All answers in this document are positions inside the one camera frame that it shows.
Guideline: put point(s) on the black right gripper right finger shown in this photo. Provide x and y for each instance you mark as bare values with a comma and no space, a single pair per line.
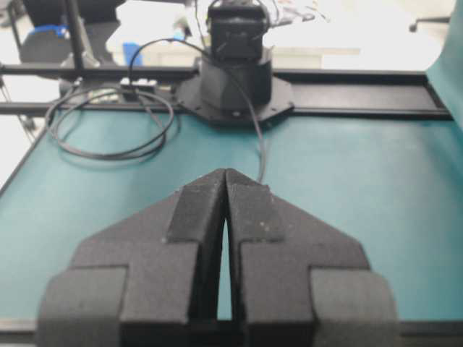
299,281

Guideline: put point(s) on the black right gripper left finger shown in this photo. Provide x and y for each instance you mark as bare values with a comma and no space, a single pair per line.
143,280

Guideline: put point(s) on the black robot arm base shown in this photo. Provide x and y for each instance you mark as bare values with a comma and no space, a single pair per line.
235,85

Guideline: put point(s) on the small black white connector box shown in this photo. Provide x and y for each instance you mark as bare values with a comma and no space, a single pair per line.
145,85

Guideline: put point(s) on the teal backdrop sheet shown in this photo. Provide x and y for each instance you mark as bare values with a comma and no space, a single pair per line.
445,75

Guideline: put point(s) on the black office chair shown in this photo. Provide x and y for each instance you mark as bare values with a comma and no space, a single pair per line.
49,42

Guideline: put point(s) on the black aluminium frame rail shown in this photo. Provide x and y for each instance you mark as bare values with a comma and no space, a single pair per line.
352,94

